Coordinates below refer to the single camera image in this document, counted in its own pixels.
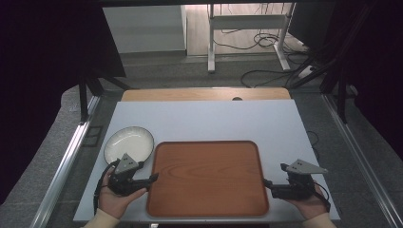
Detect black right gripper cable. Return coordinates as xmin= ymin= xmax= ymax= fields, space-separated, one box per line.
xmin=312 ymin=180 xmax=333 ymax=213

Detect white table board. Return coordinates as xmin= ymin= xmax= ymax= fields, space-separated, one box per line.
xmin=72 ymin=99 xmax=341 ymax=223

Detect person's right hand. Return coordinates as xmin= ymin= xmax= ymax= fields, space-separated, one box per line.
xmin=284 ymin=180 xmax=331 ymax=221

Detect dark curtain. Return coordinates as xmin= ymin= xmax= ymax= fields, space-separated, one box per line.
xmin=0 ymin=0 xmax=127 ymax=205
xmin=326 ymin=0 xmax=403 ymax=161

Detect aluminium rail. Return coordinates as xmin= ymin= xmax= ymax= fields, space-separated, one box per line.
xmin=320 ymin=92 xmax=403 ymax=228
xmin=29 ymin=94 xmax=103 ymax=228

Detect black metal stand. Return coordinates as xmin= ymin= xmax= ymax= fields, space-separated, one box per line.
xmin=286 ymin=18 xmax=376 ymax=125
xmin=76 ymin=70 xmax=131 ymax=124

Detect black floor cables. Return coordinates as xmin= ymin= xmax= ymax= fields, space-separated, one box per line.
xmin=211 ymin=28 xmax=313 ymax=89

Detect white plate with dark rim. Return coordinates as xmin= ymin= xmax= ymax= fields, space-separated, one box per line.
xmin=103 ymin=125 xmax=156 ymax=166

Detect person's left hand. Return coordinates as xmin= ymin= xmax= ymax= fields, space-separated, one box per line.
xmin=98 ymin=168 xmax=149 ymax=219

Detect thin black cable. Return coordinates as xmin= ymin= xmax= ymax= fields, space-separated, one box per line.
xmin=305 ymin=129 xmax=321 ymax=163

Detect brown wooden tray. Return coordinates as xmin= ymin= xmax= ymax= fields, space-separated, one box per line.
xmin=145 ymin=140 xmax=271 ymax=219

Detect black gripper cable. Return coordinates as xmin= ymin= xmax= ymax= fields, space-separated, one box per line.
xmin=312 ymin=180 xmax=333 ymax=213
xmin=92 ymin=159 xmax=121 ymax=217

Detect light wooden table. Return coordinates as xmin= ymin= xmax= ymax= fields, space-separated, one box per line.
xmin=121 ymin=86 xmax=292 ymax=103

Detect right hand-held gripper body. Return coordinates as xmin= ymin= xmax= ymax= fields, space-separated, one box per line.
xmin=271 ymin=159 xmax=329 ymax=200

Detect white power strip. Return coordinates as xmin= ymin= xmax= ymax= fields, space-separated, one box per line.
xmin=297 ymin=65 xmax=317 ymax=79

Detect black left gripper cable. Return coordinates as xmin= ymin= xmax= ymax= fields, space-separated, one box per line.
xmin=92 ymin=159 xmax=121 ymax=217

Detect white metal desk frame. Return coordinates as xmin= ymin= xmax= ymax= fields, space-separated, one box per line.
xmin=206 ymin=3 xmax=297 ymax=74

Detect white cabinet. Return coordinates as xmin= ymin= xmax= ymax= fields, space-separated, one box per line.
xmin=102 ymin=4 xmax=188 ymax=55

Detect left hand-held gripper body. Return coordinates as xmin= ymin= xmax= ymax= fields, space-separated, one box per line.
xmin=107 ymin=152 xmax=145 ymax=197

